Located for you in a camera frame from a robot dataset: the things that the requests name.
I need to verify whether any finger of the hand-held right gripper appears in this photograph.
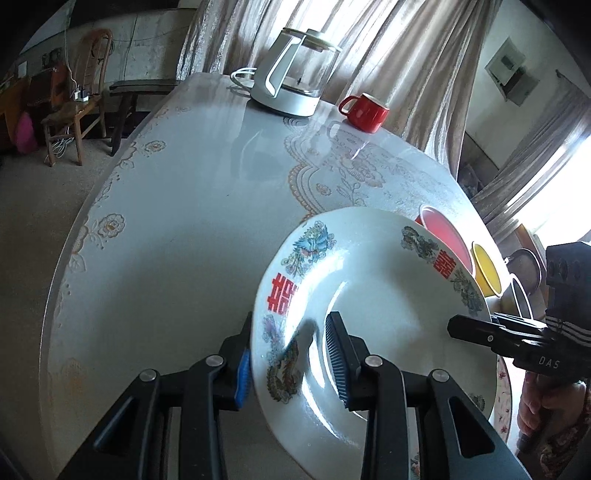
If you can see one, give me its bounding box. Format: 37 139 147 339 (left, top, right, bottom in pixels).
494 312 548 333
447 314 505 356

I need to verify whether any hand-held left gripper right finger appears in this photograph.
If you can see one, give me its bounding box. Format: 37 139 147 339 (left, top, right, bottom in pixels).
324 311 532 480

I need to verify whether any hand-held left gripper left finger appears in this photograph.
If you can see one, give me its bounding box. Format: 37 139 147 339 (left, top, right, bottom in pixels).
60 311 254 480

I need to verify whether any white bowl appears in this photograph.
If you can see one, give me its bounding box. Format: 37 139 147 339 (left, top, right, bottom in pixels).
510 276 536 319

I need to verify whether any yellow bowl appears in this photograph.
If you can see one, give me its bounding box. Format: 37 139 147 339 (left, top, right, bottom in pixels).
470 241 504 298

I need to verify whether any white plate with phoenix print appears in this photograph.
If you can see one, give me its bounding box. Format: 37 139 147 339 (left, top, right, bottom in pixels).
249 207 502 480

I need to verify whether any person's right forearm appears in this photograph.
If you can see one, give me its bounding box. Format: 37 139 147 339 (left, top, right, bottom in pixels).
538 411 591 480

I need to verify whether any person's right hand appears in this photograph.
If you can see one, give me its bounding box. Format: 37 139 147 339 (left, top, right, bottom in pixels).
516 373 591 439

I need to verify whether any grey metal pot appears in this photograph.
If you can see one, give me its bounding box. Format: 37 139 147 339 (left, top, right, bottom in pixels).
505 248 546 289

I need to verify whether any floral rim plate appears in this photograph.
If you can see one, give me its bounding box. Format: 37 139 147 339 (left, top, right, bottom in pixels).
493 355 514 446

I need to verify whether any red bowl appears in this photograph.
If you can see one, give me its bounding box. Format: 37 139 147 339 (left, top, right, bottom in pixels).
416 204 476 278

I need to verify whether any lace tablecloth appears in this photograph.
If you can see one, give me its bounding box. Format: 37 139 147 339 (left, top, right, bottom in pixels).
46 71 509 480

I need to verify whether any grey window curtain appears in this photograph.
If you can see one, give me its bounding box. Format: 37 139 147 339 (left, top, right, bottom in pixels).
462 78 591 232

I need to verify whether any red mug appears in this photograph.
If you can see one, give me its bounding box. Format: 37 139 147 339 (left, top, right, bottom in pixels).
338 93 390 134

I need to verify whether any beige curtain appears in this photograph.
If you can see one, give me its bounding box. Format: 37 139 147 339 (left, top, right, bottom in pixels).
178 0 509 176

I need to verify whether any glass electric kettle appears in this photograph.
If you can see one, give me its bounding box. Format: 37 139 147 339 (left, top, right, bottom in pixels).
249 28 343 117

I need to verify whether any dark wooden bench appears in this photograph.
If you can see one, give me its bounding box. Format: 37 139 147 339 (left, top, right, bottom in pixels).
108 78 185 157

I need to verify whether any pink bag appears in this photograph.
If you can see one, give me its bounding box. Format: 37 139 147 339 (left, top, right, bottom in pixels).
16 112 38 154

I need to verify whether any wooden chair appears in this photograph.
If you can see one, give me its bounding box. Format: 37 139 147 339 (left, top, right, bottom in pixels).
41 28 114 167

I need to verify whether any wall electrical box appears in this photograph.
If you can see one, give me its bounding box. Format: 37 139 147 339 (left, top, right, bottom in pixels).
485 38 540 103

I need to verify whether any white kettle cord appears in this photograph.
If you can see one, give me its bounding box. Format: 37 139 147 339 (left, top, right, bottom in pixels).
230 68 259 93

